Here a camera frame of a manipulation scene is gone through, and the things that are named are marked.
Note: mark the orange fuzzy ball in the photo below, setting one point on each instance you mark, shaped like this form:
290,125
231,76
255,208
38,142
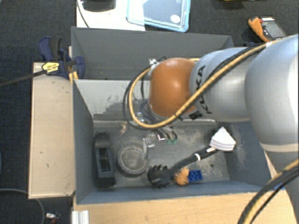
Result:
181,177

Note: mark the clear round glass cup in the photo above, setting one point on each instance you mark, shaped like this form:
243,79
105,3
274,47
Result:
132,160

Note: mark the pale wood board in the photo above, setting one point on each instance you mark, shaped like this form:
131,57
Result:
51,134

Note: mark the blue toy brick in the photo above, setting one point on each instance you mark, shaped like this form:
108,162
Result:
195,176

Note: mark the black pasta spoon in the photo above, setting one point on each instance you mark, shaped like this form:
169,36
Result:
161,176

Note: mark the black rectangular plastic holder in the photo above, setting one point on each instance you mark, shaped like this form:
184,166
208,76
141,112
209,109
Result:
104,157

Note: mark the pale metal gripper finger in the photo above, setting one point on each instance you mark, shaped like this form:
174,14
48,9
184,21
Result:
151,142
145,149

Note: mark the white folded wedge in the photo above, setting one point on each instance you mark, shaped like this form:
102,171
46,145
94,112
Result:
223,141

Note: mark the grey metal bin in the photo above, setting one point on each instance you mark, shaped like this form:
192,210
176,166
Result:
105,55

